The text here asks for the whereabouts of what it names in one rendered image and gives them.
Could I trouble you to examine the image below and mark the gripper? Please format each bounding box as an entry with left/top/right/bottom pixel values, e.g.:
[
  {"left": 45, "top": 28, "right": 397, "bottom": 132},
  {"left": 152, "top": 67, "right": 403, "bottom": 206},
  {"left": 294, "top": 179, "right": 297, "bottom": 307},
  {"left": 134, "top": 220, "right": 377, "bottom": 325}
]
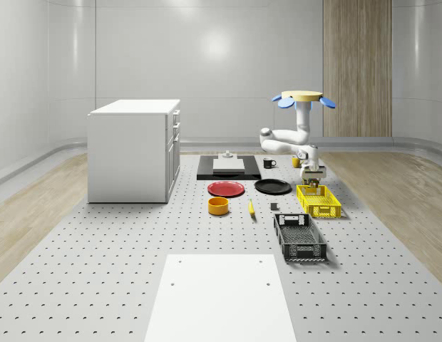
[{"left": 300, "top": 166, "right": 328, "bottom": 187}]

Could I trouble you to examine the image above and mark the yellow basket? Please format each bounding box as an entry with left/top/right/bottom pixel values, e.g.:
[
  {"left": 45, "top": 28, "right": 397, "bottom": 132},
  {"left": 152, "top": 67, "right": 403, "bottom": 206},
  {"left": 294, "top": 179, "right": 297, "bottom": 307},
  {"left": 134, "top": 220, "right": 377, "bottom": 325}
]
[{"left": 295, "top": 184, "right": 343, "bottom": 219}]

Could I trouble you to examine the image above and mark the black plate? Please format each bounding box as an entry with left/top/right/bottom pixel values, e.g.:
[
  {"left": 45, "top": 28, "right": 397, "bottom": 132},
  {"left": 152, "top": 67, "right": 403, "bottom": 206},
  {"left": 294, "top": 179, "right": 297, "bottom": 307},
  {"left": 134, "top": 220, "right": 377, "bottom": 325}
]
[{"left": 253, "top": 178, "right": 293, "bottom": 196}]

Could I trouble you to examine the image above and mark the dark grey basket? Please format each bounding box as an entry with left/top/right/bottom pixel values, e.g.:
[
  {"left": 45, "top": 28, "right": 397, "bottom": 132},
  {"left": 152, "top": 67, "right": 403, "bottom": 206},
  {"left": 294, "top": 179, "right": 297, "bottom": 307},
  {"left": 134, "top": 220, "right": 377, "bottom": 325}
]
[{"left": 272, "top": 212, "right": 329, "bottom": 264}]

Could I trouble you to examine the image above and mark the red plate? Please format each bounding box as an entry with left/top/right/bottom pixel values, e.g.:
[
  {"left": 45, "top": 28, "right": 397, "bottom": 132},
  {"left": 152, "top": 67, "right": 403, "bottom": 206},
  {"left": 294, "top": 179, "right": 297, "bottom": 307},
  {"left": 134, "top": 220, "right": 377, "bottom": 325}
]
[{"left": 207, "top": 180, "right": 246, "bottom": 198}]

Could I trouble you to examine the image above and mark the yellow bowl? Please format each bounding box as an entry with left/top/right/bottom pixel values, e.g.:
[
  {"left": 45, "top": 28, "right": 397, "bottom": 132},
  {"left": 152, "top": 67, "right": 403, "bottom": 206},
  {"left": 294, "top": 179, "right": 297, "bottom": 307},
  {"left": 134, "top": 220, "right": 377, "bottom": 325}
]
[{"left": 207, "top": 196, "right": 230, "bottom": 217}]

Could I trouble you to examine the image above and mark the black stove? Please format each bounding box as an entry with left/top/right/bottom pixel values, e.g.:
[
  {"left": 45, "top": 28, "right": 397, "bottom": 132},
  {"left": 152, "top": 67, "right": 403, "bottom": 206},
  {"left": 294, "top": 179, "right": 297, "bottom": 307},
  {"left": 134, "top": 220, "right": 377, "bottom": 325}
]
[{"left": 195, "top": 150, "right": 262, "bottom": 182}]

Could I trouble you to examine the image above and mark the white board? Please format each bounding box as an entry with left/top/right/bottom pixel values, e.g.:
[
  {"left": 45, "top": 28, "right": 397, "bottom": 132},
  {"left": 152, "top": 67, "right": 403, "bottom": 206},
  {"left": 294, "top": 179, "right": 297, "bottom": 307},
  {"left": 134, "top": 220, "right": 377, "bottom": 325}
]
[{"left": 143, "top": 253, "right": 298, "bottom": 342}]

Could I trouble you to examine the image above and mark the white cabinet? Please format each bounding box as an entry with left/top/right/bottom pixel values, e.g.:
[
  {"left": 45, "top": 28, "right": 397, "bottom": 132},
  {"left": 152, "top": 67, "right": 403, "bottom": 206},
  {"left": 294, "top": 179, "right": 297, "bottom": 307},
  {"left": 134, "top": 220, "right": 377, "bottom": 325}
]
[{"left": 87, "top": 98, "right": 182, "bottom": 204}]

